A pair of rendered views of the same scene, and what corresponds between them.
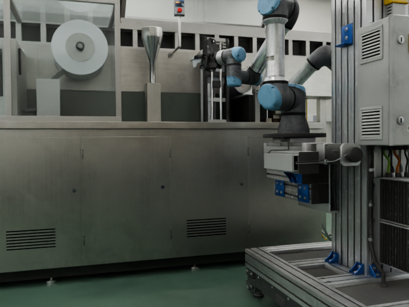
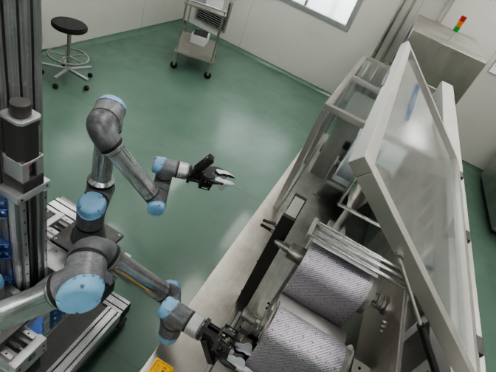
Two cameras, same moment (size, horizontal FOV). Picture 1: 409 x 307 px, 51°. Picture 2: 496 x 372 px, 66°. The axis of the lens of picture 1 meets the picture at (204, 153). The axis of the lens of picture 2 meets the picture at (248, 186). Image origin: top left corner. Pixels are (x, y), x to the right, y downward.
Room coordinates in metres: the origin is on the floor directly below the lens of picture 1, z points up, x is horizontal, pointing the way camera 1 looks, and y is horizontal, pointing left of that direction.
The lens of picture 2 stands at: (3.09, -1.14, 2.26)
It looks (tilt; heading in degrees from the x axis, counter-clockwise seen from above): 37 degrees down; 117
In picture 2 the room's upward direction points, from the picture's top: 23 degrees clockwise
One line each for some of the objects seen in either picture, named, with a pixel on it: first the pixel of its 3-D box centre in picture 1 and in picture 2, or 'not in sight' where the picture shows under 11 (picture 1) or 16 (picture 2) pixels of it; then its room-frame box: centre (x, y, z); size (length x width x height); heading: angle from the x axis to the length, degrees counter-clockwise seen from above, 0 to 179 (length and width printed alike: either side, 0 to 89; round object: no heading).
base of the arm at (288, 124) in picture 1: (293, 123); (88, 229); (2.08, -0.43, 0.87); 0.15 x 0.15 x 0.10
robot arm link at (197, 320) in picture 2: not in sight; (195, 325); (2.79, -0.49, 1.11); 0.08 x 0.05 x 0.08; 107
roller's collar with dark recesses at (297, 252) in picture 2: not in sight; (296, 253); (2.87, -0.15, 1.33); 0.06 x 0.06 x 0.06; 17
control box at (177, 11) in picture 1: (179, 7); not in sight; (2.84, 0.15, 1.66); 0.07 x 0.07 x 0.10; 7
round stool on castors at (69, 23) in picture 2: not in sight; (70, 53); (-0.54, 0.98, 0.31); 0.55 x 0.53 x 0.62; 107
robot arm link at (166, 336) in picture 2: not in sight; (170, 324); (2.70, -0.51, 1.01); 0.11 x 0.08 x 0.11; 140
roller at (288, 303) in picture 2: (237, 85); (305, 327); (3.05, -0.23, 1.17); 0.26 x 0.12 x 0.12; 17
